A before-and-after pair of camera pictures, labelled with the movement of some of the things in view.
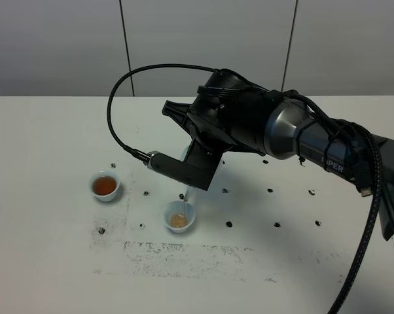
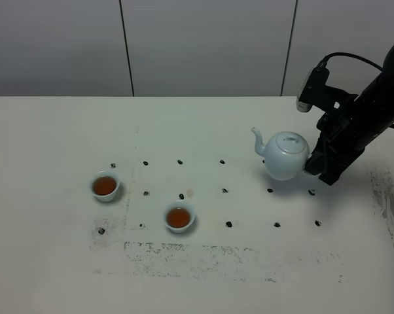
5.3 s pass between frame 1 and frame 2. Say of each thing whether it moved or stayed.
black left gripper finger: moved
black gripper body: moved
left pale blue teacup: stayed
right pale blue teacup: stayed
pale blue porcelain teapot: moved
